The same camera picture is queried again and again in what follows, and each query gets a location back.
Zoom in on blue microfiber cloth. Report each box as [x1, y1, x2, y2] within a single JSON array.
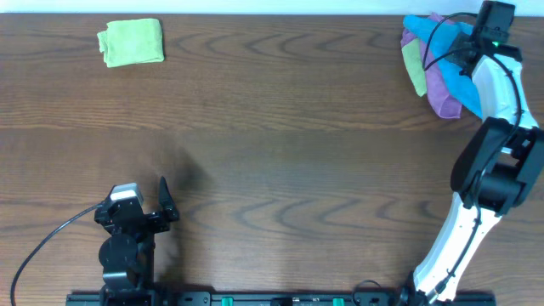
[[403, 13, 482, 117]]

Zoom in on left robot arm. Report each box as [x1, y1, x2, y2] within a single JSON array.
[[94, 178, 179, 292]]

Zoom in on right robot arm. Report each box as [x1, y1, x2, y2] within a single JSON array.
[[397, 23, 543, 305]]

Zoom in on purple microfiber cloth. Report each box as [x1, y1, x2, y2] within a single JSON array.
[[400, 28, 462, 119]]

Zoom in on light green cloth under pile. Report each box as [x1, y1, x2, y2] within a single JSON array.
[[401, 38, 427, 97]]

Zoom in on folded light green cloth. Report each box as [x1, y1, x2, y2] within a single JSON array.
[[97, 18, 165, 68]]

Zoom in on left black cable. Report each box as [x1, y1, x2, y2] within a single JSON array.
[[9, 202, 105, 306]]

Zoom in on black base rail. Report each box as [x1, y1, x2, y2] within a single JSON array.
[[65, 290, 497, 306]]

